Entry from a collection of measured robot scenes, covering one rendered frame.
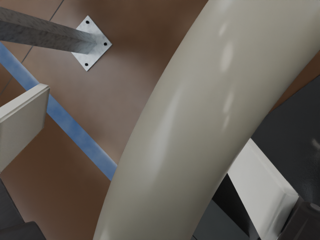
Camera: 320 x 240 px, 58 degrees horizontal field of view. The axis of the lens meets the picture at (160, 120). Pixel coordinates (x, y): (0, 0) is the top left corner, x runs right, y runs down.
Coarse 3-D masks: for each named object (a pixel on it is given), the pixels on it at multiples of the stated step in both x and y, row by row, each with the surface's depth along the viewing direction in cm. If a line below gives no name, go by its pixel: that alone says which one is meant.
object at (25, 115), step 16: (32, 96) 16; (48, 96) 18; (0, 112) 13; (16, 112) 14; (32, 112) 16; (0, 128) 12; (16, 128) 14; (32, 128) 17; (0, 144) 13; (16, 144) 15; (0, 160) 13
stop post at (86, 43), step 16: (0, 16) 92; (16, 16) 100; (32, 16) 110; (0, 32) 95; (16, 32) 100; (32, 32) 105; (48, 32) 112; (64, 32) 124; (80, 32) 140; (96, 32) 146; (64, 48) 129; (80, 48) 139; (96, 48) 147
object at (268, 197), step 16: (240, 160) 19; (256, 160) 17; (240, 176) 18; (256, 176) 16; (272, 176) 15; (240, 192) 18; (256, 192) 16; (272, 192) 14; (288, 192) 13; (256, 208) 15; (272, 208) 14; (288, 208) 13; (256, 224) 15; (272, 224) 14
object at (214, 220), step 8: (208, 208) 129; (216, 208) 135; (208, 216) 123; (216, 216) 128; (224, 216) 134; (200, 224) 113; (208, 224) 117; (216, 224) 122; (224, 224) 128; (232, 224) 134; (200, 232) 108; (208, 232) 112; (216, 232) 117; (224, 232) 122; (232, 232) 127; (240, 232) 133
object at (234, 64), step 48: (240, 0) 6; (288, 0) 6; (192, 48) 7; (240, 48) 6; (288, 48) 6; (192, 96) 7; (240, 96) 7; (144, 144) 7; (192, 144) 7; (240, 144) 7; (144, 192) 7; (192, 192) 7
